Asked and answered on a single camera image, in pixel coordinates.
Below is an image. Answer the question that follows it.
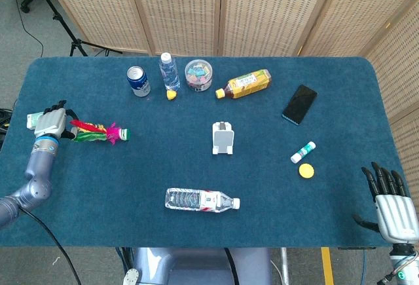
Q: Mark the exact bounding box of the grey-blue robot torso base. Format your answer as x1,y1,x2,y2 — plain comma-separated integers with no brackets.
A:
130,247,272,285

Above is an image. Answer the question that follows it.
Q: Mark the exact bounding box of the blue cable bundle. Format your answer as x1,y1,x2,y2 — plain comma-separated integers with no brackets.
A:
115,247,134,276

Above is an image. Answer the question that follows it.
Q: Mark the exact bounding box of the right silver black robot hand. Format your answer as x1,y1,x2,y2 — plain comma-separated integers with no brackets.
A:
352,162,419,244

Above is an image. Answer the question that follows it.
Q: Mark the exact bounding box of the thin black floor cable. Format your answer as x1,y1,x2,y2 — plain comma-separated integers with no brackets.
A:
3,0,45,58

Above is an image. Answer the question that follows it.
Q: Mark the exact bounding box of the white green glue stick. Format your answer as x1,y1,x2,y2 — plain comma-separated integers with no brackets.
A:
290,141,317,164

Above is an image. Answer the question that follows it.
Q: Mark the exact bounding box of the black torso cable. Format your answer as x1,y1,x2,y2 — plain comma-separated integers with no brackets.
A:
224,247,238,285

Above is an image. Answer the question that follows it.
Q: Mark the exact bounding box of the black smartphone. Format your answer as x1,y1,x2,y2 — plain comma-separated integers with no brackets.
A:
282,84,318,126

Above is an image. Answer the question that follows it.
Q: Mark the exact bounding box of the yellow label tea bottle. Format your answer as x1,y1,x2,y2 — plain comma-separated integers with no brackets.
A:
215,69,272,100

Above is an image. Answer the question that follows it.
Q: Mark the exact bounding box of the black tripod stand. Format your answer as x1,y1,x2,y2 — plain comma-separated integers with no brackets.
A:
24,0,124,58

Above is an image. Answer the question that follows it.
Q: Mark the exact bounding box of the small green white box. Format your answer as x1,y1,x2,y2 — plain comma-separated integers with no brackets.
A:
26,111,45,130

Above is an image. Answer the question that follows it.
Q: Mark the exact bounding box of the metal table leg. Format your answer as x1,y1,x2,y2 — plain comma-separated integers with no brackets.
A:
280,247,291,285

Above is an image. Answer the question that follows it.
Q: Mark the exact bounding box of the woven wooden folding screen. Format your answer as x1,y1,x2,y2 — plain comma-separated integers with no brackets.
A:
38,0,419,214

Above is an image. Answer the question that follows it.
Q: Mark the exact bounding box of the colourful feather shuttlecock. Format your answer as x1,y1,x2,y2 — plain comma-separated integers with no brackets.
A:
69,119,131,145

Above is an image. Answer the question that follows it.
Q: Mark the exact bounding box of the blue table mat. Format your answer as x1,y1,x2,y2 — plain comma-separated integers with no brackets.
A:
0,56,413,249

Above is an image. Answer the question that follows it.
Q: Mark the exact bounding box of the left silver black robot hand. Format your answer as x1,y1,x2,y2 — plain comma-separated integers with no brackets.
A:
33,100,79,142

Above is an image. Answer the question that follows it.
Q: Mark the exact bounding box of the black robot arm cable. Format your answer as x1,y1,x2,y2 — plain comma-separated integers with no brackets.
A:
18,208,82,285

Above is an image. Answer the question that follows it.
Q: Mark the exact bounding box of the blue soda can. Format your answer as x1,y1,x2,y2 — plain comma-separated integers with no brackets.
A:
126,66,151,98

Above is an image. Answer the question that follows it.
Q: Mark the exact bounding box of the large clear water bottle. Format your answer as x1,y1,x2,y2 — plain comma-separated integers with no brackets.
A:
164,187,241,214

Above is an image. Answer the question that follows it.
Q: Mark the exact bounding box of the white phone stand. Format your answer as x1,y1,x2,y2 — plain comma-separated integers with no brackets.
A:
211,121,235,156

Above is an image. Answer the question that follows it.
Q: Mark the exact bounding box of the clear jar of colourful clips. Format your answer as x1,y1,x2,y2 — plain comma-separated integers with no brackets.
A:
184,59,213,92

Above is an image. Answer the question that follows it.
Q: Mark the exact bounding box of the yellow round cap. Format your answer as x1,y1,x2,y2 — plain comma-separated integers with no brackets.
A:
298,163,315,180

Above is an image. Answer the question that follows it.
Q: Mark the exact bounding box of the white metal bracket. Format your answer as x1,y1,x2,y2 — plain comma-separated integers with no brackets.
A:
122,267,140,285

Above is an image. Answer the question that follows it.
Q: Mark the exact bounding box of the small clear water bottle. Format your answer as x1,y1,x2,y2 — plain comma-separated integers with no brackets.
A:
158,52,181,92

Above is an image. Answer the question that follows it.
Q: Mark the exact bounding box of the tangled cable bundle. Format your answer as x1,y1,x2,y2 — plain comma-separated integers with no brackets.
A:
0,107,14,150

